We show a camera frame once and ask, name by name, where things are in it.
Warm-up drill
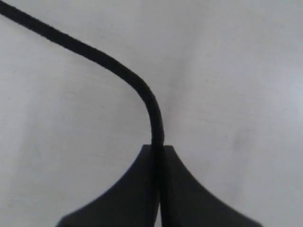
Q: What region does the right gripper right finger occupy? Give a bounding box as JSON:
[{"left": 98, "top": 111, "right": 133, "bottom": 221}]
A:
[{"left": 160, "top": 146, "right": 261, "bottom": 227}]

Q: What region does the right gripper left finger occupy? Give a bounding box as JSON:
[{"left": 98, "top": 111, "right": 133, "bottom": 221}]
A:
[{"left": 57, "top": 145, "right": 159, "bottom": 227}]

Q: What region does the black rope strand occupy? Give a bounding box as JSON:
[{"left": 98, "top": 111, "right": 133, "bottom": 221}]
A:
[{"left": 0, "top": 0, "right": 166, "bottom": 227}]

